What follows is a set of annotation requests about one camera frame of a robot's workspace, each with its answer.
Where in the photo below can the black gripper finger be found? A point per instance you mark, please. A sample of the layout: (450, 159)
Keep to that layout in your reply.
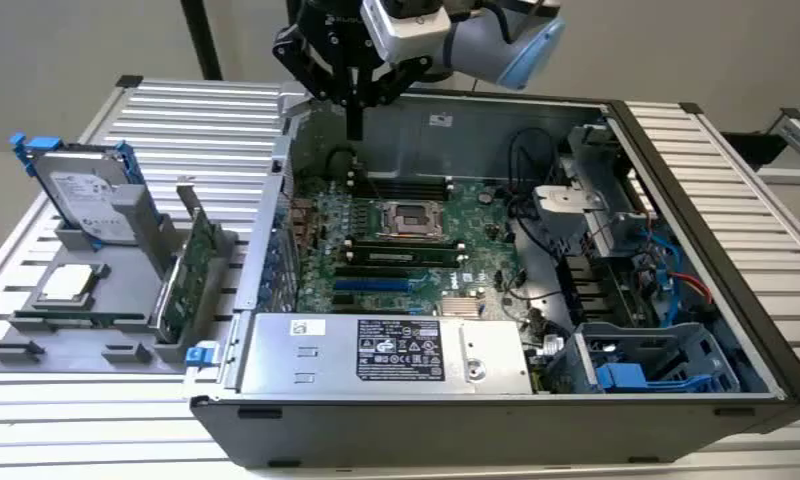
(310, 75)
(401, 80)

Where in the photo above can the green graphics card black cooler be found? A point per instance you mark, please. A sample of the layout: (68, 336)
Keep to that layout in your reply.
(194, 260)

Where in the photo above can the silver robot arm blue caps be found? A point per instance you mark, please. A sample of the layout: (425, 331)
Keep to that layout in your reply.
(487, 45)

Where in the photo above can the black stand pole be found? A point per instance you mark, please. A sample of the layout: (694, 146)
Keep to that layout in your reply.
(203, 45)

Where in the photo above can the silver coin battery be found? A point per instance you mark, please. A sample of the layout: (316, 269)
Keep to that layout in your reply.
(486, 197)

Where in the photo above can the CPU socket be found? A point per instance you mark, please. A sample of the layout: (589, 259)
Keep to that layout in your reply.
(410, 217)

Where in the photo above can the grey metal drive bay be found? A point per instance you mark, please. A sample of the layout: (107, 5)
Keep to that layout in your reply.
(590, 142)

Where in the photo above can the green motherboard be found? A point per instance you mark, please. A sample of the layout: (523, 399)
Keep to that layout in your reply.
(481, 240)

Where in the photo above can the black RAM stick with label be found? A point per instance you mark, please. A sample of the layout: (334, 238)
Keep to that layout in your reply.
(390, 257)

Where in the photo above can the black expansion slot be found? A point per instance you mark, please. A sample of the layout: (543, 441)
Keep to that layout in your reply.
(374, 272)

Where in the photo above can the blue expansion slot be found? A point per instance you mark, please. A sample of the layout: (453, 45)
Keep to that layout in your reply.
(374, 287)

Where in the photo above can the hard disk in blue carrier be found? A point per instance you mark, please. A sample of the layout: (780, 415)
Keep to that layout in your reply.
(80, 195)

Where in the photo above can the silver heatsink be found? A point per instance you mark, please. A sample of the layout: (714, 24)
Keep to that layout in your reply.
(462, 307)

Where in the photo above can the grey parts rack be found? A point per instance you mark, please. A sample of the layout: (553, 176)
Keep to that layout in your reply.
(127, 300)

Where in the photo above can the silver CPU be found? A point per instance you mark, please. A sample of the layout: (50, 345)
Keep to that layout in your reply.
(70, 281)

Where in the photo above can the grey power supply unit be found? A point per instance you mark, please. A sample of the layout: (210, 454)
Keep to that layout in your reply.
(347, 360)

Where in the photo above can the green RAM stick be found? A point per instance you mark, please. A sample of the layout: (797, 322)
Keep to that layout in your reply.
(107, 318)

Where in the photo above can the blue case latch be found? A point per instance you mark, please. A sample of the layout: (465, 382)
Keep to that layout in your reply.
(196, 356)

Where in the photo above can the grey blue drive cage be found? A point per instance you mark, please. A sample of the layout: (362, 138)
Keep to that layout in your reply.
(701, 345)

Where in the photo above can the black grey PC case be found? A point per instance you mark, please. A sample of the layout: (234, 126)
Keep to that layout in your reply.
(441, 430)

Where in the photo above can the silver white wrist camera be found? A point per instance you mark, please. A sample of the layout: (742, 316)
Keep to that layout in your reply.
(407, 35)

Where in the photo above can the silver metal bracket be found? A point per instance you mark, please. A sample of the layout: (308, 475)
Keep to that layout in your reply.
(567, 200)

